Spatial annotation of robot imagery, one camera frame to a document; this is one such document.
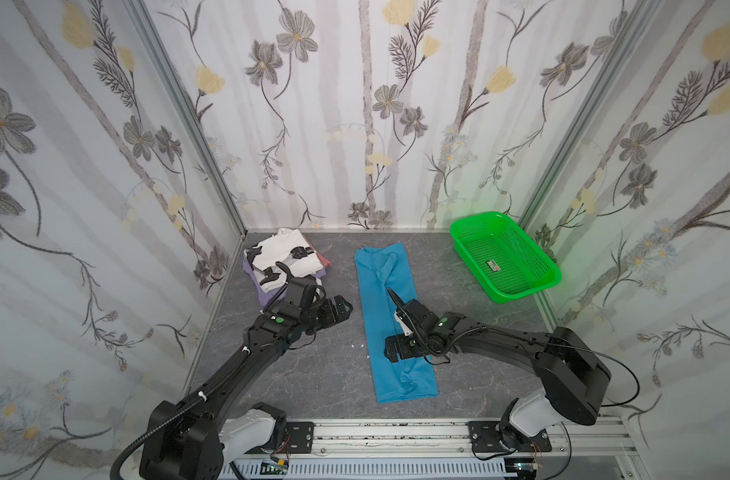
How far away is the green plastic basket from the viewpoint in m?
1.04

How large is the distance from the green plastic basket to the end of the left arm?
0.53 meters

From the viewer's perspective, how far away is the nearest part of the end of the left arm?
58cm
